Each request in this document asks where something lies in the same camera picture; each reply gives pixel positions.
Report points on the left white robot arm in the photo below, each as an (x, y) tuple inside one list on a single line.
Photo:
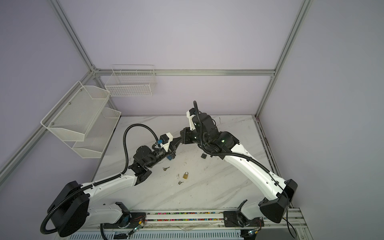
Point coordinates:
[(80, 205)]

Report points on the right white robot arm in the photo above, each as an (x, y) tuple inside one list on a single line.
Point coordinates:
[(278, 192)]

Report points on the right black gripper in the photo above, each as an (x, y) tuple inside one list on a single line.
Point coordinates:
[(183, 133)]

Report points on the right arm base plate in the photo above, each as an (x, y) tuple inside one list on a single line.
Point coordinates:
[(237, 219)]

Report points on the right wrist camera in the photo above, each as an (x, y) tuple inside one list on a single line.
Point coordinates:
[(192, 117)]

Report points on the white mesh shelf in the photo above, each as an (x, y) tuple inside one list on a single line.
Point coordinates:
[(99, 136), (73, 117)]

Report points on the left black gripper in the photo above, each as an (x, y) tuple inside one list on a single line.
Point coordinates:
[(174, 146)]

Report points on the upper white mesh shelf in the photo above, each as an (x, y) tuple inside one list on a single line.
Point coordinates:
[(73, 117)]

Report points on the brass padlock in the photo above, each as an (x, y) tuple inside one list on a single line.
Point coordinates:
[(185, 176)]

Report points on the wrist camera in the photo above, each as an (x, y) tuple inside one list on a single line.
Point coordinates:
[(192, 117), (165, 141)]

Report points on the white wire basket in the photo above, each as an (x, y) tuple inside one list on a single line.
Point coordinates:
[(132, 81)]

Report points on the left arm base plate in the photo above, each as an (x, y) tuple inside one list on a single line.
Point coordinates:
[(127, 221)]

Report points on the lower white mesh shelf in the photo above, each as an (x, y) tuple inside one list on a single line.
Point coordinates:
[(99, 136)]

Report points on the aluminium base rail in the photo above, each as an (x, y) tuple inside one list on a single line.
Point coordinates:
[(211, 219)]

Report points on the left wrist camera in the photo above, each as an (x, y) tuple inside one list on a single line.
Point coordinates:
[(165, 141)]

